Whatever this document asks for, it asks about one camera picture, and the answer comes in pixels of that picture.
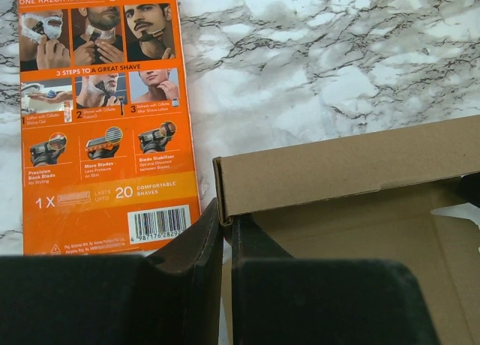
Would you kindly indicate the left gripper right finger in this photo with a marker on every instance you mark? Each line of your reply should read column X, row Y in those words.
column 278, row 299

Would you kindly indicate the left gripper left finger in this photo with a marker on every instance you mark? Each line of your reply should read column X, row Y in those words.
column 169, row 297

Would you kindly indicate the orange product box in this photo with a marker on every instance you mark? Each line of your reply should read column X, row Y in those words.
column 107, row 156

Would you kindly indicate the brown cardboard box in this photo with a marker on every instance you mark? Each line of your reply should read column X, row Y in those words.
column 389, row 195

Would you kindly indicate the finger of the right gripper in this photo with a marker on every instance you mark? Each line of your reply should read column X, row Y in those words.
column 469, row 191

